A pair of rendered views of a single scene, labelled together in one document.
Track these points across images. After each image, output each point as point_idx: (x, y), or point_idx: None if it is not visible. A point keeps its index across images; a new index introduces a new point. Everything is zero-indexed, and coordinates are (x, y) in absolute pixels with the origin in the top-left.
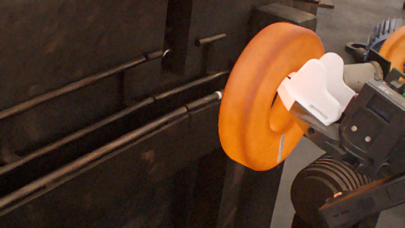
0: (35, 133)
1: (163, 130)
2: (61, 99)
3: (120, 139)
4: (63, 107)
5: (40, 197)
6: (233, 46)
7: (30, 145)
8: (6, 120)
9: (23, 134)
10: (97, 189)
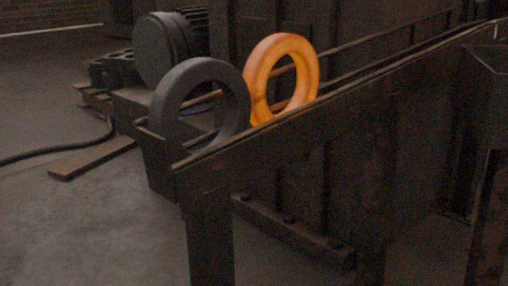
0: (421, 35)
1: (478, 31)
2: (429, 20)
3: (463, 32)
4: (429, 25)
5: (444, 48)
6: (485, 9)
7: (418, 40)
8: (417, 23)
9: (417, 34)
10: (457, 53)
